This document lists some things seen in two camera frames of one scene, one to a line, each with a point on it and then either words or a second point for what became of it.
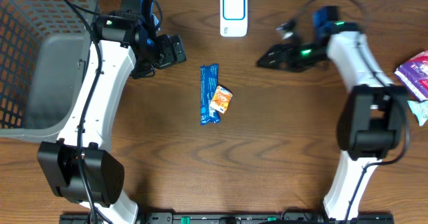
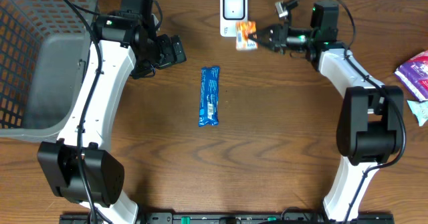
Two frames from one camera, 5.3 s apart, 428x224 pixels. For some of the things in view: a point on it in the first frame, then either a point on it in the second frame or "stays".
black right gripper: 291,57 to 277,37
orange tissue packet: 221,99 to 243,29
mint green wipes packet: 420,110 stays
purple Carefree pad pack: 414,73 stays
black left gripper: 174,51 stays
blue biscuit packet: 209,77 stays
